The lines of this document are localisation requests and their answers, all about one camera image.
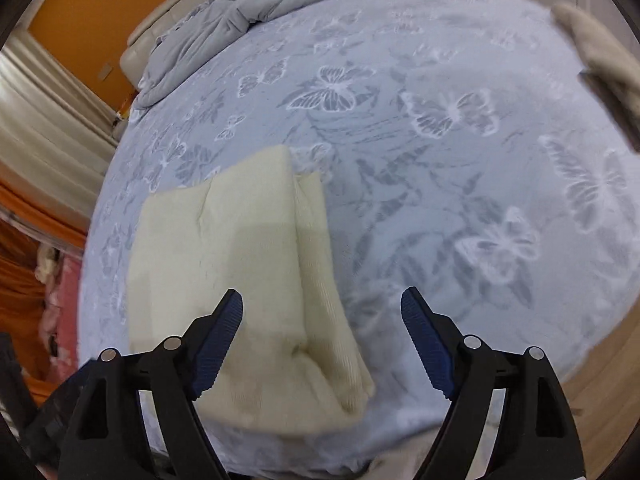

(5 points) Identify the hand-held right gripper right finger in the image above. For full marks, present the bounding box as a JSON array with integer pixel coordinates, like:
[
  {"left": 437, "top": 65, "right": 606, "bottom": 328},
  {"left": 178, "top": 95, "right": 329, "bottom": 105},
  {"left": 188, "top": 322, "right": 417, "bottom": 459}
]
[{"left": 401, "top": 286, "right": 585, "bottom": 480}]

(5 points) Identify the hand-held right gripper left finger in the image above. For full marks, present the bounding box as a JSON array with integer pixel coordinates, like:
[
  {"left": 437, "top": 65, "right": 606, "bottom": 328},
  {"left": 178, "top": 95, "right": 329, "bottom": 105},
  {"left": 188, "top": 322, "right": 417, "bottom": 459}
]
[{"left": 60, "top": 288, "right": 245, "bottom": 480}]

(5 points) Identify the cream knit cardigan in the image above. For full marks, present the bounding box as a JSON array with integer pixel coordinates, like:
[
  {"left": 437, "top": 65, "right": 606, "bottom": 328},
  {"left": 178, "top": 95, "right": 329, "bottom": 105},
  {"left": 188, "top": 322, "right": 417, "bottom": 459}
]
[{"left": 125, "top": 145, "right": 377, "bottom": 436}]

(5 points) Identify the pink floral blanket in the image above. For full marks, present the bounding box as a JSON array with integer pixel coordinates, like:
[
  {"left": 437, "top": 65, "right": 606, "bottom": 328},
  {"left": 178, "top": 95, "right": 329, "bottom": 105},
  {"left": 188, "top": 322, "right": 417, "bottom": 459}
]
[{"left": 37, "top": 255, "right": 85, "bottom": 366}]

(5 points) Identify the orange curtain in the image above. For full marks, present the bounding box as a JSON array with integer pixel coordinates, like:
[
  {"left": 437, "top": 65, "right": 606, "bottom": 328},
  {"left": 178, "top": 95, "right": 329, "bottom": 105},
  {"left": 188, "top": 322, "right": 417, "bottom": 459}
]
[{"left": 0, "top": 180, "right": 88, "bottom": 396}]

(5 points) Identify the bed with butterfly sheet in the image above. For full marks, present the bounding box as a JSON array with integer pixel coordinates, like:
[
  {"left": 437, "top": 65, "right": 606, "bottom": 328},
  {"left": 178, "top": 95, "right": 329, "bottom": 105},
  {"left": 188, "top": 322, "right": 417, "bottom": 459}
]
[{"left": 77, "top": 0, "right": 638, "bottom": 478}]

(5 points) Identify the cream sheer curtain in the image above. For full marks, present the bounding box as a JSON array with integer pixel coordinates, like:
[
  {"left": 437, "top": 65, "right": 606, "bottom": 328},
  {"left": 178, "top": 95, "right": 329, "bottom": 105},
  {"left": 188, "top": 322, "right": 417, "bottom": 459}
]
[{"left": 0, "top": 30, "right": 118, "bottom": 221}]

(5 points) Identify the black phone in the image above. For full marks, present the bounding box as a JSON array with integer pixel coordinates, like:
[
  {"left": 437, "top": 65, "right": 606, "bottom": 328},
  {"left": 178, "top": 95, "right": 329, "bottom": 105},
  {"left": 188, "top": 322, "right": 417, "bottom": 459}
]
[{"left": 579, "top": 71, "right": 638, "bottom": 150}]

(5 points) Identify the beige padded headboard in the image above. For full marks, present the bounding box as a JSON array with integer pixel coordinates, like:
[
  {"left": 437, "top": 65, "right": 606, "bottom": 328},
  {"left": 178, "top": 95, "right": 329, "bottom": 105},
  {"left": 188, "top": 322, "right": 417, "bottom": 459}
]
[{"left": 119, "top": 0, "right": 221, "bottom": 86}]

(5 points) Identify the grey-blue duvet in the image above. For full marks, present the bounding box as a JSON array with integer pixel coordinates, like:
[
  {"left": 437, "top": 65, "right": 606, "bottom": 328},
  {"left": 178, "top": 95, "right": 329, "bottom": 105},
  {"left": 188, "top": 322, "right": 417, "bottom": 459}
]
[{"left": 135, "top": 0, "right": 416, "bottom": 108}]

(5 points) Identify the beige cloth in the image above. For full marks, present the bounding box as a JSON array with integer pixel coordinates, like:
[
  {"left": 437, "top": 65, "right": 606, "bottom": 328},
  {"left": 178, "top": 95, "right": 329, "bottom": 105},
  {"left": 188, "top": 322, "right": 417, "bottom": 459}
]
[{"left": 550, "top": 1, "right": 640, "bottom": 151}]

